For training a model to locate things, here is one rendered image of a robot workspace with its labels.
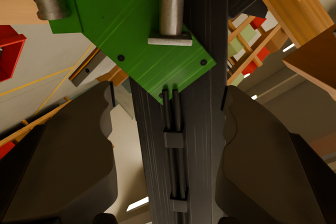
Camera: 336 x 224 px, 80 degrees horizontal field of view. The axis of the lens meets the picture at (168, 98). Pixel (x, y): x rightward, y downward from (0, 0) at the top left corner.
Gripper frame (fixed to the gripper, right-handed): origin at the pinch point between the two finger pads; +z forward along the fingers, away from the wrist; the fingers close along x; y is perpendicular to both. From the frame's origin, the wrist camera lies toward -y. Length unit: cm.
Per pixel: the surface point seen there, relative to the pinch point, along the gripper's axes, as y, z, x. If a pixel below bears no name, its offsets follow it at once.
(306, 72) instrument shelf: 17, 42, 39
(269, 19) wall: 136, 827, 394
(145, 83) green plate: 9.6, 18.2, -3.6
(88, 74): 14.2, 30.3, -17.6
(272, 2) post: 4, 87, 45
